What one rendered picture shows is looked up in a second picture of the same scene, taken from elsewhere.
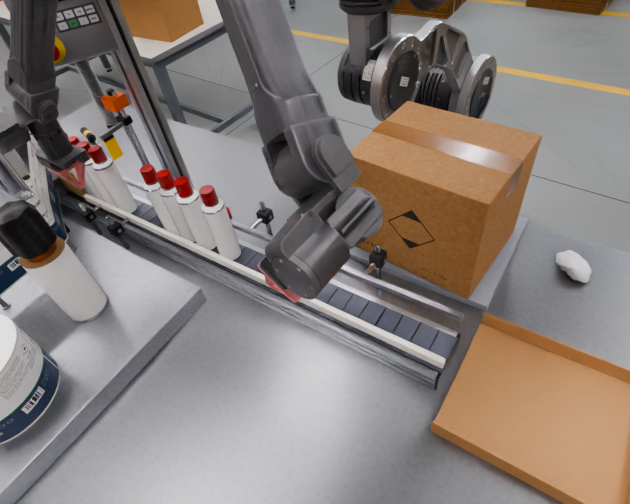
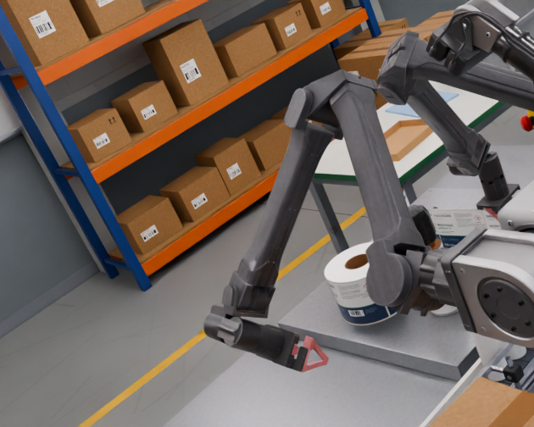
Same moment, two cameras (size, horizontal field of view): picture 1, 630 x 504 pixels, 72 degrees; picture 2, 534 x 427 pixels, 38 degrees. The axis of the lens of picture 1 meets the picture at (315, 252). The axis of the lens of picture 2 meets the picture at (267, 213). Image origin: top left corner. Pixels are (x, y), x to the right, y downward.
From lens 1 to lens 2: 1.56 m
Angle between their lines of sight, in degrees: 86
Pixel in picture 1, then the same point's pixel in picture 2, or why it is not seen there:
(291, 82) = (249, 256)
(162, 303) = (442, 347)
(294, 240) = (215, 309)
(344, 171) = (228, 306)
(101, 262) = not seen: hidden behind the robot
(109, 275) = not seen: hidden behind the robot
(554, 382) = not seen: outside the picture
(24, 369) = (358, 294)
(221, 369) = (386, 413)
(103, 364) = (389, 337)
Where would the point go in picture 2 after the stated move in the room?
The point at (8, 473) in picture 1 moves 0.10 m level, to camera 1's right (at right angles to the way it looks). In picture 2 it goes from (324, 329) to (322, 349)
